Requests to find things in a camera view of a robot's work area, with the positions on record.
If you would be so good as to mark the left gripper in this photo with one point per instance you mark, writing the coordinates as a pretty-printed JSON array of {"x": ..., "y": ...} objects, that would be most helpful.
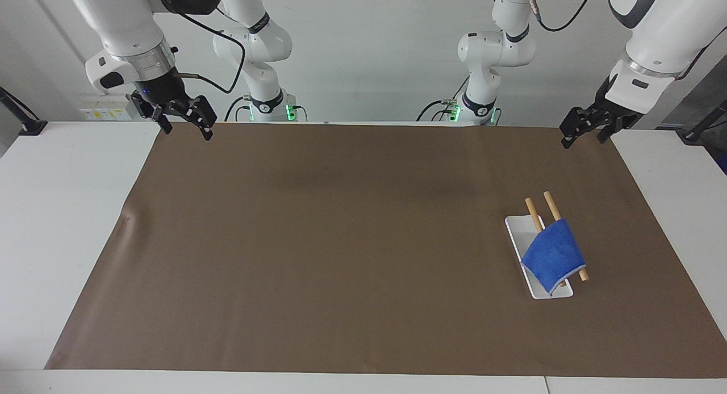
[{"x": 603, "y": 101}]

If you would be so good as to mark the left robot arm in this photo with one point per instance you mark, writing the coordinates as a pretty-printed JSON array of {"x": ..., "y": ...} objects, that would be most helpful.
[{"x": 664, "y": 25}]

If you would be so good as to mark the white wall socket strip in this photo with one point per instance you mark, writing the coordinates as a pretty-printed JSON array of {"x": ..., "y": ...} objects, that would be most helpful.
[{"x": 105, "y": 111}]

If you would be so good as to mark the blue towel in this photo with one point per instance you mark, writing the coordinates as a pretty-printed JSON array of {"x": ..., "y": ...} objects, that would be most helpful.
[{"x": 554, "y": 256}]

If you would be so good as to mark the black stand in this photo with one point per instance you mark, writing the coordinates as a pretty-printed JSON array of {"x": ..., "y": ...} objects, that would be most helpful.
[
  {"x": 696, "y": 133},
  {"x": 28, "y": 124}
]

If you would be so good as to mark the white rectangular tray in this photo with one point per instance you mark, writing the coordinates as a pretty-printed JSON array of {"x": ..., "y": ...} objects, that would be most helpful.
[{"x": 525, "y": 240}]

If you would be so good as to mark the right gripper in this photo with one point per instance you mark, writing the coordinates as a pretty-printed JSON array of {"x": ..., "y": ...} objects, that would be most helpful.
[{"x": 162, "y": 88}]

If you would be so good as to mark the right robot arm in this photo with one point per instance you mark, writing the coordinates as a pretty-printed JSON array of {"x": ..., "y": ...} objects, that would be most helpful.
[{"x": 125, "y": 19}]

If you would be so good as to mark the wooden rod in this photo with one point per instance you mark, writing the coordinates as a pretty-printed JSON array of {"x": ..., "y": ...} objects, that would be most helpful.
[
  {"x": 551, "y": 205},
  {"x": 533, "y": 211}
]

